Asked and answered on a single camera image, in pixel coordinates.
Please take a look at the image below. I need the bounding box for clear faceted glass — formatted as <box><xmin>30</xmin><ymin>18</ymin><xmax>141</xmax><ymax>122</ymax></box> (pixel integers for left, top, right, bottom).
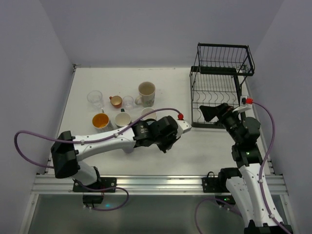
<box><xmin>141</xmin><ymin>107</ymin><xmax>157</xmax><ymax>120</ymax></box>

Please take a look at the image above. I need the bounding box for light blue faceted mug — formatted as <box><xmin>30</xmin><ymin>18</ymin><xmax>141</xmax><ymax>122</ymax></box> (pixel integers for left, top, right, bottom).
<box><xmin>115</xmin><ymin>108</ymin><xmax>132</xmax><ymax>128</ymax></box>

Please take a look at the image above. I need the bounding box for beige seahorse mug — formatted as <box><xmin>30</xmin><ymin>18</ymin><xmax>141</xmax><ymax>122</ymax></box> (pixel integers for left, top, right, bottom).
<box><xmin>135</xmin><ymin>81</ymin><xmax>156</xmax><ymax>108</ymax></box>

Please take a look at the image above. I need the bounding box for small clear glass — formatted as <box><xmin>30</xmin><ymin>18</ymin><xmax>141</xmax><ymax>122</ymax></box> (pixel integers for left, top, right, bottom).
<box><xmin>122</xmin><ymin>96</ymin><xmax>134</xmax><ymax>110</ymax></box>

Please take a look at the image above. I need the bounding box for orange ceramic mug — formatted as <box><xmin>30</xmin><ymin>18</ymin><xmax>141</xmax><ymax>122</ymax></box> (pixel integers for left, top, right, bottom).
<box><xmin>109</xmin><ymin>96</ymin><xmax>122</xmax><ymax>108</ymax></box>

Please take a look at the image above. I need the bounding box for white floral mug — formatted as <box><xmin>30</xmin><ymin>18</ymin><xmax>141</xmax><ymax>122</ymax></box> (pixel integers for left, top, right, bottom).
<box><xmin>92</xmin><ymin>111</ymin><xmax>114</xmax><ymax>133</ymax></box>

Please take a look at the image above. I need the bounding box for clear plastic tumbler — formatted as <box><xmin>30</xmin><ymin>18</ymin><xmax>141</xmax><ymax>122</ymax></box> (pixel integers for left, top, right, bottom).
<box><xmin>87</xmin><ymin>90</ymin><xmax>104</xmax><ymax>110</ymax></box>

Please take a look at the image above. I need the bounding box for dark teal cup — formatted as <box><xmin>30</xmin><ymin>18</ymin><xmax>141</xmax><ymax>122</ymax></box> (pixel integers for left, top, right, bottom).
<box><xmin>144</xmin><ymin>118</ymin><xmax>156</xmax><ymax>125</ymax></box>

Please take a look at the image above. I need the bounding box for lavender plastic cup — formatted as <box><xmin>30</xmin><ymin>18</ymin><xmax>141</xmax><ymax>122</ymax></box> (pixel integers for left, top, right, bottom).
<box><xmin>123</xmin><ymin>148</ymin><xmax>134</xmax><ymax>154</ymax></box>

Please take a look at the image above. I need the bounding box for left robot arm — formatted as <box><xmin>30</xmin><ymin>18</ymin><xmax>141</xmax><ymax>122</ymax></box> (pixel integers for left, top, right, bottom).
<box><xmin>51</xmin><ymin>116</ymin><xmax>184</xmax><ymax>187</ymax></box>

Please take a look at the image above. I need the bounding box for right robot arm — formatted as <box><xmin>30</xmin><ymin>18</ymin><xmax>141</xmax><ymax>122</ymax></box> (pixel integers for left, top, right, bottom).
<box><xmin>200</xmin><ymin>103</ymin><xmax>293</xmax><ymax>234</ymax></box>

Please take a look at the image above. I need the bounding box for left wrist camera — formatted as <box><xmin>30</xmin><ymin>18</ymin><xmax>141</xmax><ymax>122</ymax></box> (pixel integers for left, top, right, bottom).
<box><xmin>176</xmin><ymin>120</ymin><xmax>192</xmax><ymax>136</ymax></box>

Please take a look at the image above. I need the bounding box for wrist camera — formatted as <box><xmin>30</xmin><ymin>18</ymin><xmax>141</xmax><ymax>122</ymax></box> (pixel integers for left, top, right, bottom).
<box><xmin>176</xmin><ymin>120</ymin><xmax>192</xmax><ymax>136</ymax></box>
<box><xmin>233</xmin><ymin>96</ymin><xmax>253</xmax><ymax>113</ymax></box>

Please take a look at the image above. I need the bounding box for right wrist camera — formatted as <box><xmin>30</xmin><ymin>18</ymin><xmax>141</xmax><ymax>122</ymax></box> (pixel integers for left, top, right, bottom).
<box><xmin>233</xmin><ymin>96</ymin><xmax>253</xmax><ymax>113</ymax></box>

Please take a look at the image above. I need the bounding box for black wire dish rack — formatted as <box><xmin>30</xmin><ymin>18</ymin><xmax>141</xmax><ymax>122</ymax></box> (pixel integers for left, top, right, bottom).
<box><xmin>189</xmin><ymin>43</ymin><xmax>255</xmax><ymax>129</ymax></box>

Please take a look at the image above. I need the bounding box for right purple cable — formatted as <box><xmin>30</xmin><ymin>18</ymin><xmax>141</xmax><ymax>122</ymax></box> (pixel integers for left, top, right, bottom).
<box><xmin>195</xmin><ymin>97</ymin><xmax>293</xmax><ymax>234</ymax></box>

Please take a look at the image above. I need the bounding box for purple cable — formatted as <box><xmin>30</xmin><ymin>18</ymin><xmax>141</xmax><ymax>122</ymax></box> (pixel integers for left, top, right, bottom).
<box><xmin>14</xmin><ymin>107</ymin><xmax>185</xmax><ymax>212</ymax></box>
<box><xmin>195</xmin><ymin>97</ymin><xmax>293</xmax><ymax>234</ymax></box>

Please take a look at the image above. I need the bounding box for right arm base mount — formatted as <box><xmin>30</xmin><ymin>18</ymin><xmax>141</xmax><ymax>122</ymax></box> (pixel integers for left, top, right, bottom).
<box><xmin>201</xmin><ymin>168</ymin><xmax>242</xmax><ymax>208</ymax></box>

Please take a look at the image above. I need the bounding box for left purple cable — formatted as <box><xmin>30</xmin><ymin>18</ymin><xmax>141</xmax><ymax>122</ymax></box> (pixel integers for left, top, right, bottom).
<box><xmin>14</xmin><ymin>107</ymin><xmax>185</xmax><ymax>212</ymax></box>

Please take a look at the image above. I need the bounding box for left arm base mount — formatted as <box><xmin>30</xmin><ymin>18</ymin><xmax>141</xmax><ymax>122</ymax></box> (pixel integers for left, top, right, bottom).
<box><xmin>73</xmin><ymin>176</ymin><xmax>117</xmax><ymax>208</ymax></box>

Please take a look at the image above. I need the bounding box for aluminium mounting rail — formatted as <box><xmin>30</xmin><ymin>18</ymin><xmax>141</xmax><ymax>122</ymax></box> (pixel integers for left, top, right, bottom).
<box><xmin>30</xmin><ymin>173</ymin><xmax>291</xmax><ymax>195</ymax></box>

